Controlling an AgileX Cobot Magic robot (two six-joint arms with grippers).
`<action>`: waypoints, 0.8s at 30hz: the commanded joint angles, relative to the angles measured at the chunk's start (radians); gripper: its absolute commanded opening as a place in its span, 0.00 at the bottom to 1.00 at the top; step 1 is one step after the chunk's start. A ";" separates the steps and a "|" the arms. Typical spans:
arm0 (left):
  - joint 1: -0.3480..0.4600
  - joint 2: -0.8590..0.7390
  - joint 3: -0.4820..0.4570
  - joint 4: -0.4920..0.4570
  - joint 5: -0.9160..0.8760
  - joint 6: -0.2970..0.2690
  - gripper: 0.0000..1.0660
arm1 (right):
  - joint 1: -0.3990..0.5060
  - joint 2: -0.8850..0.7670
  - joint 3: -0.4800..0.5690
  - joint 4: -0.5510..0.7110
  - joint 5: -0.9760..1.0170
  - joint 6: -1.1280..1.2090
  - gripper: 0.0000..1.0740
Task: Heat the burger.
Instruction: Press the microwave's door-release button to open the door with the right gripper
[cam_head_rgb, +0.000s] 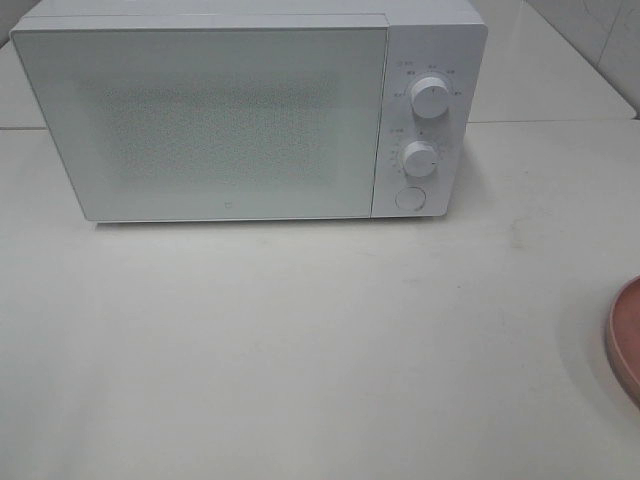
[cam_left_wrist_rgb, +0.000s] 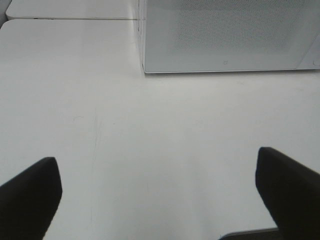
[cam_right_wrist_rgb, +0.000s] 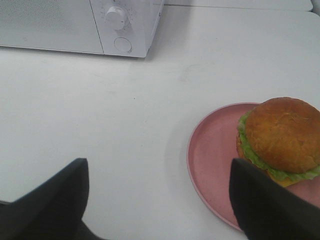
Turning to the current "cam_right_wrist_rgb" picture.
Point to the white microwave oven body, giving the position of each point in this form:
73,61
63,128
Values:
142,21

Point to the white round door button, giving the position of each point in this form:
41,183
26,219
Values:
122,44

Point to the white microwave door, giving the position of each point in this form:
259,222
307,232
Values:
58,25

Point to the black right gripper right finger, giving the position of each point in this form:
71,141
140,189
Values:
266,211

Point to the burger with lettuce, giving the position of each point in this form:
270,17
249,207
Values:
281,137

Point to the white lower timer knob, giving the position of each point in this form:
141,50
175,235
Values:
116,18

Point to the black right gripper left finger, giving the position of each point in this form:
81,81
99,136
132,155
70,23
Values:
52,211

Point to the pink round plate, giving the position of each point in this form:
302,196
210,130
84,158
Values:
211,148

